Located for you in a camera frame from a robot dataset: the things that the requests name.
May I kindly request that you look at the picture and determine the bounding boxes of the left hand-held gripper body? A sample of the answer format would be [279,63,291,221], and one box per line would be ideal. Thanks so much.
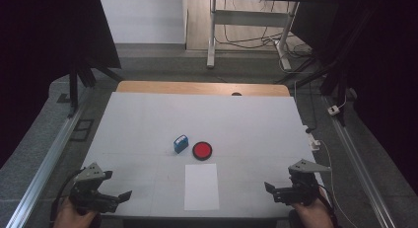
[68,162,121,214]

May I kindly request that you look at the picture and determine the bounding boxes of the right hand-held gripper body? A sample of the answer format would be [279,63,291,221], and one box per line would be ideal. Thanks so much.
[272,158,331,208]

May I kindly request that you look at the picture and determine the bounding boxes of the blue stamp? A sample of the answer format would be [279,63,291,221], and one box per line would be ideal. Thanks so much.
[173,134,190,155]

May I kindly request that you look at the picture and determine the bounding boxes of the round red ink pad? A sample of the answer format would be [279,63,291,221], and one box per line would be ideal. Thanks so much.
[191,141,214,162]

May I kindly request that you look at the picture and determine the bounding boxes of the person's right hand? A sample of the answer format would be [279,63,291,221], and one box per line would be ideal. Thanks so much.
[290,194,335,228]

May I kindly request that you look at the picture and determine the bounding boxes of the person's left hand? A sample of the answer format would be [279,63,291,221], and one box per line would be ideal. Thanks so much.
[53,197,102,228]

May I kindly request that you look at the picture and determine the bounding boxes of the white power strip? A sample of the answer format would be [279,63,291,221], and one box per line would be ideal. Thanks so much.
[303,124,321,152]

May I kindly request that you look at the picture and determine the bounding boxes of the white paper sheet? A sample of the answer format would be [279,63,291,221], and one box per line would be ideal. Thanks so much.
[183,163,221,212]

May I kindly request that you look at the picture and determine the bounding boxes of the black tripod stand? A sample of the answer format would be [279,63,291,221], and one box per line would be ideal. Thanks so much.
[275,53,351,127]
[67,56,124,119]

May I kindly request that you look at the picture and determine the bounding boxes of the black curtain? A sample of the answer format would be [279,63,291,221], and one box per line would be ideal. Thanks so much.
[290,0,418,194]
[0,0,122,170]

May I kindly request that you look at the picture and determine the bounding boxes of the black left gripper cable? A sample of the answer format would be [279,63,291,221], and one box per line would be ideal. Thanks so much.
[48,168,86,227]

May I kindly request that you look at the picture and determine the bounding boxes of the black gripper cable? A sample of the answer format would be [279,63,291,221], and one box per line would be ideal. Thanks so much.
[48,168,86,227]
[316,184,339,228]

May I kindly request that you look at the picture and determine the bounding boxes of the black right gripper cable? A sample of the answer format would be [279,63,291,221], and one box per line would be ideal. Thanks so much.
[316,184,339,228]

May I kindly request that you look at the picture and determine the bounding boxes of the thin white cable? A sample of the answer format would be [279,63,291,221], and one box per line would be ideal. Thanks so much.
[316,138,359,228]

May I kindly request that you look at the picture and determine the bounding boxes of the aluminium rail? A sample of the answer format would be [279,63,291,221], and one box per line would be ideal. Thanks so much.
[5,89,95,228]
[321,95,397,228]

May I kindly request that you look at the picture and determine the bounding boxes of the black rectangular floor frame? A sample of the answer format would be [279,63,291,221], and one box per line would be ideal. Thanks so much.
[69,118,96,143]

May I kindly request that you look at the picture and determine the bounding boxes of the black floor cables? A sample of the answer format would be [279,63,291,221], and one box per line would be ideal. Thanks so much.
[213,0,314,74]

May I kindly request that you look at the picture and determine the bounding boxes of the white metal desk frame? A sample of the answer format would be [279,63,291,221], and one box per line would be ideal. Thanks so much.
[206,0,301,71]

